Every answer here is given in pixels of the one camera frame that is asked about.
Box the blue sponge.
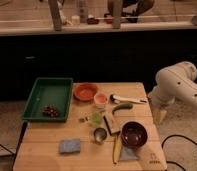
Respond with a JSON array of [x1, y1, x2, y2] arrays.
[[59, 139, 81, 154]]

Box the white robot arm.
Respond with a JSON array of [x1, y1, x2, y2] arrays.
[[149, 61, 197, 125]]

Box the dark purple bowl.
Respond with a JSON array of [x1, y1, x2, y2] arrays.
[[121, 121, 148, 148]]

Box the green cucumber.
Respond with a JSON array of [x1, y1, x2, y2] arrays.
[[112, 103, 133, 115]]

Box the wooden block eraser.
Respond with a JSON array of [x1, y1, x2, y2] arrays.
[[104, 114, 120, 135]]

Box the yellow banana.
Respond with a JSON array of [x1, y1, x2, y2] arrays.
[[113, 133, 122, 164]]

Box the grey cloth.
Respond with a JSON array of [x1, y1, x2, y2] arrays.
[[119, 146, 139, 161]]

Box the small pink cup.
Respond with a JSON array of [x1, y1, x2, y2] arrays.
[[94, 93, 107, 107]]

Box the small metal cup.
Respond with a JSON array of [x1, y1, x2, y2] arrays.
[[93, 128, 107, 144]]

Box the light green cup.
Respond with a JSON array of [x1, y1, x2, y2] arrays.
[[89, 113, 103, 128]]

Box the orange bowl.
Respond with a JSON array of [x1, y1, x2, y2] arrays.
[[73, 83, 98, 101]]

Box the dark red grape bunch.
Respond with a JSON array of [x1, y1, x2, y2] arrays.
[[42, 106, 59, 117]]

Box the green plastic tray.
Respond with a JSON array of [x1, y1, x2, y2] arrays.
[[22, 77, 73, 122]]

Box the black cable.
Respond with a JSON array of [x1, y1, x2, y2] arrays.
[[160, 133, 197, 171]]

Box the white handled brush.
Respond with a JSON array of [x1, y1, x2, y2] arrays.
[[110, 94, 147, 104]]

